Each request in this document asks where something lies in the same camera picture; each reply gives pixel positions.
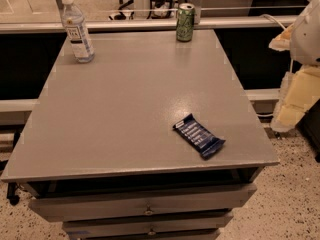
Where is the blue rxbar blueberry wrapper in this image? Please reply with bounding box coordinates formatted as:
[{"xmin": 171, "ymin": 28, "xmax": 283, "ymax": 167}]
[{"xmin": 173, "ymin": 114, "xmax": 225, "ymax": 160}]

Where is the grey lower drawer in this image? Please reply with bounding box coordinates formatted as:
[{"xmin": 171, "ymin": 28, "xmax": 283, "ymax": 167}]
[{"xmin": 63, "ymin": 212, "xmax": 233, "ymax": 238}]

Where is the grey upper drawer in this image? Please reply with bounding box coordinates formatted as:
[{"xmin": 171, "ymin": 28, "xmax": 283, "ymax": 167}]
[{"xmin": 29, "ymin": 183, "xmax": 257, "ymax": 222}]

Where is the clear plastic water bottle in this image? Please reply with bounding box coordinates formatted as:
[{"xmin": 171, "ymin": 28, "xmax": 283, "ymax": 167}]
[{"xmin": 61, "ymin": 0, "xmax": 95, "ymax": 63}]

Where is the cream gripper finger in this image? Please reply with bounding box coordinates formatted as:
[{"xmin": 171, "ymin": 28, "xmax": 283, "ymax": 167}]
[
  {"xmin": 270, "ymin": 65, "xmax": 320, "ymax": 132},
  {"xmin": 269, "ymin": 25, "xmax": 293, "ymax": 51}
]

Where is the green soda can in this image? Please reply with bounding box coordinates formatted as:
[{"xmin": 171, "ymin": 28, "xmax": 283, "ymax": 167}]
[{"xmin": 176, "ymin": 3, "xmax": 195, "ymax": 42}]

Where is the grey drawer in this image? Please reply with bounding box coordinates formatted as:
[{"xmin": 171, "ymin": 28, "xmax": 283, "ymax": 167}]
[
  {"xmin": 63, "ymin": 212, "xmax": 233, "ymax": 238},
  {"xmin": 29, "ymin": 183, "xmax": 257, "ymax": 222}
]

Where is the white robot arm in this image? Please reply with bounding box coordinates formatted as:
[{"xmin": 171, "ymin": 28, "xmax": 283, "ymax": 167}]
[{"xmin": 269, "ymin": 0, "xmax": 320, "ymax": 132}]

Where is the grey metal railing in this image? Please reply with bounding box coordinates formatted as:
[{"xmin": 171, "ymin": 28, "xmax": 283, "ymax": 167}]
[{"xmin": 0, "ymin": 15, "xmax": 296, "ymax": 34}]

